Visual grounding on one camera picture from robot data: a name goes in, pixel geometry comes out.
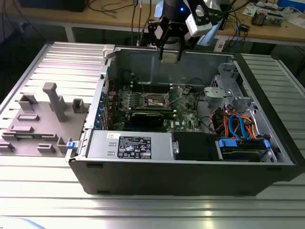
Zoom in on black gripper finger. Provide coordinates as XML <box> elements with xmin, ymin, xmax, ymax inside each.
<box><xmin>177</xmin><ymin>30</ymin><xmax>188</xmax><ymax>62</ymax></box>
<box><xmin>147</xmin><ymin>20</ymin><xmax>168</xmax><ymax>63</ymax></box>

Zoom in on RAM slot with white clips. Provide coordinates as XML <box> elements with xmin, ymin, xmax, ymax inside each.
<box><xmin>130</xmin><ymin>81</ymin><xmax>173</xmax><ymax>87</ymax></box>
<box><xmin>130</xmin><ymin>85</ymin><xmax>173</xmax><ymax>93</ymax></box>
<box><xmin>132</xmin><ymin>109</ymin><xmax>177</xmax><ymax>114</ymax></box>

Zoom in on CPU socket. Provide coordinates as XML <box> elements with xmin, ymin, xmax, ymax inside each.
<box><xmin>141</xmin><ymin>91</ymin><xmax>173</xmax><ymax>108</ymax></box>

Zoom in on black drive bay cover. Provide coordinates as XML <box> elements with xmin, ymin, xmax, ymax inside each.
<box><xmin>171</xmin><ymin>131</ymin><xmax>221</xmax><ymax>162</ymax></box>

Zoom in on white label tag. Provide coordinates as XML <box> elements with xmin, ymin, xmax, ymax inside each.
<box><xmin>213</xmin><ymin>35</ymin><xmax>227</xmax><ymax>52</ymax></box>

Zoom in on wooden workbench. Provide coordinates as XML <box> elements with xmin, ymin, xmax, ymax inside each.
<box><xmin>0</xmin><ymin>0</ymin><xmax>305</xmax><ymax>47</ymax></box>

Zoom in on pale grey case latch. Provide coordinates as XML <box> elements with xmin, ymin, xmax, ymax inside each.
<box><xmin>102</xmin><ymin>44</ymin><xmax>116</xmax><ymax>59</ymax></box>

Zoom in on black upright box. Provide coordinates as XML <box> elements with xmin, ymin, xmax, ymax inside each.
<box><xmin>218</xmin><ymin>4</ymin><xmax>233</xmax><ymax>31</ymax></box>

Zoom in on silver metal drive cage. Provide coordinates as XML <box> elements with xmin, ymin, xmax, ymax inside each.
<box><xmin>203</xmin><ymin>61</ymin><xmax>260</xmax><ymax>120</ymax></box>

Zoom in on green motherboard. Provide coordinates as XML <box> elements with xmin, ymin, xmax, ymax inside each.
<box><xmin>106</xmin><ymin>83</ymin><xmax>208</xmax><ymax>133</ymax></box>

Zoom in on white printed paper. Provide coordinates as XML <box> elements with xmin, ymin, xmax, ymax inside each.
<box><xmin>242</xmin><ymin>2</ymin><xmax>259</xmax><ymax>17</ymax></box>

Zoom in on small heatsink device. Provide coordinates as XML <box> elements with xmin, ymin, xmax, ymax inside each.
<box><xmin>251</xmin><ymin>10</ymin><xmax>267</xmax><ymax>27</ymax></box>

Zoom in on low-profile graphics card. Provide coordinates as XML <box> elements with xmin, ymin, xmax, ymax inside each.
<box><xmin>125</xmin><ymin>110</ymin><xmax>165</xmax><ymax>127</ymax></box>

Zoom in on grey hardware assembly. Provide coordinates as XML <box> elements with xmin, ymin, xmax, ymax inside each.
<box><xmin>264</xmin><ymin>9</ymin><xmax>285</xmax><ymax>26</ymax></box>

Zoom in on large black box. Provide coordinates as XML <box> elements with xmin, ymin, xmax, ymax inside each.
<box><xmin>18</xmin><ymin>0</ymin><xmax>87</xmax><ymax>12</ymax></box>

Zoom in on hard disk in blue carrier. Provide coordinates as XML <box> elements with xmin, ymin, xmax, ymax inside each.
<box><xmin>215</xmin><ymin>136</ymin><xmax>272</xmax><ymax>163</ymax></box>

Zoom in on blue box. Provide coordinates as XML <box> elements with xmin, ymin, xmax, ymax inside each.
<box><xmin>277</xmin><ymin>0</ymin><xmax>298</xmax><ymax>8</ymax></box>

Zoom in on white paper sheets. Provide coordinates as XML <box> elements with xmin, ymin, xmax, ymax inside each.
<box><xmin>287</xmin><ymin>13</ymin><xmax>305</xmax><ymax>31</ymax></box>

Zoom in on grey power supply unit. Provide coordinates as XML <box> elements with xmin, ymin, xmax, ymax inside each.
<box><xmin>86</xmin><ymin>129</ymin><xmax>173</xmax><ymax>161</ymax></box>

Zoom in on black open PC case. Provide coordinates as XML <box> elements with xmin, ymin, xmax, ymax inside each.
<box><xmin>65</xmin><ymin>44</ymin><xmax>305</xmax><ymax>198</ymax></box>

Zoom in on grey parts rack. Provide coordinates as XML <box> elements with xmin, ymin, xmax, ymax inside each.
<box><xmin>0</xmin><ymin>82</ymin><xmax>92</xmax><ymax>158</ymax></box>

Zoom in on hanging cable with plug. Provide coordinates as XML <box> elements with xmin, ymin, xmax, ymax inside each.
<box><xmin>136</xmin><ymin>0</ymin><xmax>145</xmax><ymax>47</ymax></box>
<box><xmin>130</xmin><ymin>0</ymin><xmax>139</xmax><ymax>39</ymax></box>

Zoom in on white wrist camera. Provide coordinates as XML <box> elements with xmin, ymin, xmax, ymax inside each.
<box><xmin>185</xmin><ymin>3</ymin><xmax>213</xmax><ymax>38</ymax></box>

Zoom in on long black wire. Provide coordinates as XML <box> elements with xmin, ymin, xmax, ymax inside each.
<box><xmin>194</xmin><ymin>93</ymin><xmax>219</xmax><ymax>134</ymax></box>

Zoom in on orange flat wire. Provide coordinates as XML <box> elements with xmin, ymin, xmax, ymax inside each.
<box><xmin>239</xmin><ymin>115</ymin><xmax>259</xmax><ymax>140</ymax></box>
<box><xmin>211</xmin><ymin>108</ymin><xmax>231</xmax><ymax>138</ymax></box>

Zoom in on blue flat wire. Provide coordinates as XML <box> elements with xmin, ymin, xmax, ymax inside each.
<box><xmin>228</xmin><ymin>114</ymin><xmax>251</xmax><ymax>141</ymax></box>

